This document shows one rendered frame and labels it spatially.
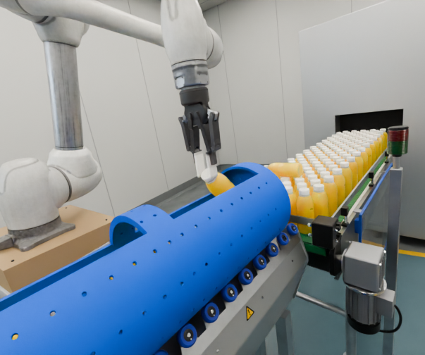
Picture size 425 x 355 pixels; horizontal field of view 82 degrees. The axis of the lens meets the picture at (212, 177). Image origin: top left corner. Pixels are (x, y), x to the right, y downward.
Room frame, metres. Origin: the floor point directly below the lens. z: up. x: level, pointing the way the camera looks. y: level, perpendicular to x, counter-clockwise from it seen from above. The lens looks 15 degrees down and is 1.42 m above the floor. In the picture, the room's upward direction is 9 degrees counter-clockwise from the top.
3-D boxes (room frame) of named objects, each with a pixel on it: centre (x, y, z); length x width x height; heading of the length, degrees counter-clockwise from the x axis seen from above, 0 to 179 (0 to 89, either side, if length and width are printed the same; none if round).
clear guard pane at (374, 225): (1.13, -0.82, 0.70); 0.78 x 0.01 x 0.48; 135
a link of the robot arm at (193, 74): (0.66, 0.01, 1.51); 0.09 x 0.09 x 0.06
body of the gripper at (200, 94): (0.66, 0.01, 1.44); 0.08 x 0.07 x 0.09; 46
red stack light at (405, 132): (0.89, -0.71, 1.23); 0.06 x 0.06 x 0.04
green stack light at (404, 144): (0.89, -0.71, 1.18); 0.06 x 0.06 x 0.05
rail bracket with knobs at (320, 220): (0.76, -0.36, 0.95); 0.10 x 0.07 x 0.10; 45
